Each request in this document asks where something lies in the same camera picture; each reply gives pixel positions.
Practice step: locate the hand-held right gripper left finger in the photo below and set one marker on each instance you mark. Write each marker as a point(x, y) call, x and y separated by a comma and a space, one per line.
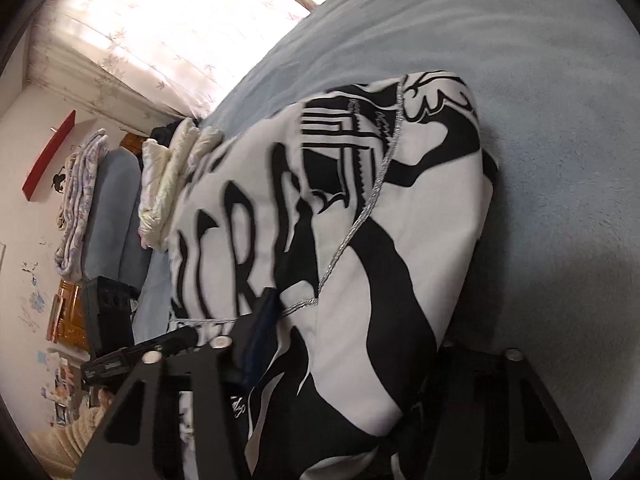
point(260, 335)

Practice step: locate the cluttered shelf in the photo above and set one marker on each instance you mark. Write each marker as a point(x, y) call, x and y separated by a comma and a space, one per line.
point(62, 385)

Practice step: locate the black cloth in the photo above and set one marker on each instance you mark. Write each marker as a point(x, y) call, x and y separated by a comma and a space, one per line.
point(165, 132)

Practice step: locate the blue bed blanket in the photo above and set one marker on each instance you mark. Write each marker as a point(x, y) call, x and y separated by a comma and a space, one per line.
point(550, 135)

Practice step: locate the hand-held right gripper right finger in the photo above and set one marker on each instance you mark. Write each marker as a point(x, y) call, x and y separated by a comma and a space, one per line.
point(480, 410)

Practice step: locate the purple floral folded blanket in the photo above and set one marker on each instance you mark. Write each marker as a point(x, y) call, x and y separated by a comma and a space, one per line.
point(80, 200)

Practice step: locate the black and white printed jacket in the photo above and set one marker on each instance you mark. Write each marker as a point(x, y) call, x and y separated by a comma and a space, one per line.
point(400, 220)

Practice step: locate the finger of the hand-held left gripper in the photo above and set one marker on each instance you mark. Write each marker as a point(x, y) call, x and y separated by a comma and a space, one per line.
point(170, 340)

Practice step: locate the cream puffy jacket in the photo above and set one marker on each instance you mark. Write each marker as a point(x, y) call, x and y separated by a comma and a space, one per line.
point(165, 185)

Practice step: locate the red wall shelf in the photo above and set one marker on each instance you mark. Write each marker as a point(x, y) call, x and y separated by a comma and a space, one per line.
point(47, 157)

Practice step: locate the blue flower wall sticker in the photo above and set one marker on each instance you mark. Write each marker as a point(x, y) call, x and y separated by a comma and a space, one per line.
point(35, 298)

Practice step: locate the person's left forearm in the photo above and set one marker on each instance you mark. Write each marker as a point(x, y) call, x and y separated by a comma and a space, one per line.
point(82, 430)

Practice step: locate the cartoon face wall sticker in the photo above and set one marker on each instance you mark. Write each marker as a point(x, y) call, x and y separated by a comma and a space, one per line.
point(59, 181)

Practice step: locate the white floral curtain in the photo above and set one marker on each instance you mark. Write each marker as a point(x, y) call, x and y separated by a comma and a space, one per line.
point(150, 25)

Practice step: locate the wooden cabinet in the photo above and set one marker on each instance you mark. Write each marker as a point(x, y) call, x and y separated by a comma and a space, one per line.
point(67, 315)

